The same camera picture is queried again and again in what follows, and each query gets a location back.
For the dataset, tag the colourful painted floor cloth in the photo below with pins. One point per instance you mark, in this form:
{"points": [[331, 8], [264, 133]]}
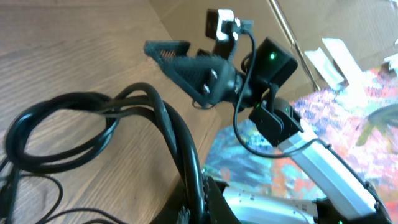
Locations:
{"points": [[364, 135]]}

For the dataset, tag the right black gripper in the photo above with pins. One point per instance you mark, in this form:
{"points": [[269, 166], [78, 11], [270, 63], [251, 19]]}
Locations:
{"points": [[207, 78]]}

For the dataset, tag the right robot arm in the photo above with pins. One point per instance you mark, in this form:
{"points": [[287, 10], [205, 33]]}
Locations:
{"points": [[349, 199]]}

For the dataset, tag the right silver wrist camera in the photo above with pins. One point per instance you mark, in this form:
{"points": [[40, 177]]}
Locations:
{"points": [[223, 27]]}

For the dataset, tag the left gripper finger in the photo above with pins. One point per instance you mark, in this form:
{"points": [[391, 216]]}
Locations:
{"points": [[217, 209]]}

